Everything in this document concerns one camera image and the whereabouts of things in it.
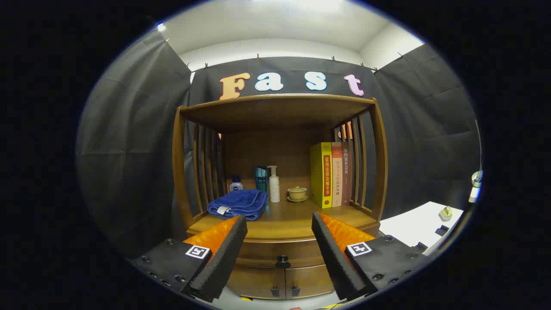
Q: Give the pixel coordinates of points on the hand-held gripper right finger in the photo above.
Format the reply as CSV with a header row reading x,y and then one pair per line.
x,y
333,258

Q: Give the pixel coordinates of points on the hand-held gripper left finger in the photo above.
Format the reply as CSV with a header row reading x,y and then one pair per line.
x,y
228,254

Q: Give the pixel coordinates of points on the wooden drawer with black knob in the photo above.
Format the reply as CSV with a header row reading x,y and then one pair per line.
x,y
280,247

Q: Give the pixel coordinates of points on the wooden cabinet door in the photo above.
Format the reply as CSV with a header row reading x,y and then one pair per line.
x,y
254,282
310,280

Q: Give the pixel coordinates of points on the wooden countertop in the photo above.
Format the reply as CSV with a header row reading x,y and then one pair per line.
x,y
288,215

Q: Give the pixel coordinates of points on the white drawer unit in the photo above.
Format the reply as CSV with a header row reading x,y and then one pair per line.
x,y
413,224

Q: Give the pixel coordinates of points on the wooden cabinet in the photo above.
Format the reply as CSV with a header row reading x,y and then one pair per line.
x,y
379,150

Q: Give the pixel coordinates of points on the blue folded towel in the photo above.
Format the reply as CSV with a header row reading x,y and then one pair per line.
x,y
241,202

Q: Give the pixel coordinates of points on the small white blue-capped bottle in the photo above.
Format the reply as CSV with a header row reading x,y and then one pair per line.
x,y
236,186

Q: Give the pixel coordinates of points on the beige lidded teacup with saucer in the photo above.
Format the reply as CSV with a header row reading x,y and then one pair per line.
x,y
297,193

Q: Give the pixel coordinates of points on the white pump bottle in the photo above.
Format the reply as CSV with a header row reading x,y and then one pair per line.
x,y
274,189

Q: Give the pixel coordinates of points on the yellow book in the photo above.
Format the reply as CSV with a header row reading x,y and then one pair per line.
x,y
320,176

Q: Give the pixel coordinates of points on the dark red book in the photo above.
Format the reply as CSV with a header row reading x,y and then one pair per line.
x,y
347,172

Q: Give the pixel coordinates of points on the pale green tape roll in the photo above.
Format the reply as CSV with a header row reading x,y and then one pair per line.
x,y
445,213

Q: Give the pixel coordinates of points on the black backdrop cloth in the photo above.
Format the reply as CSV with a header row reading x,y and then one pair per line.
x,y
129,150

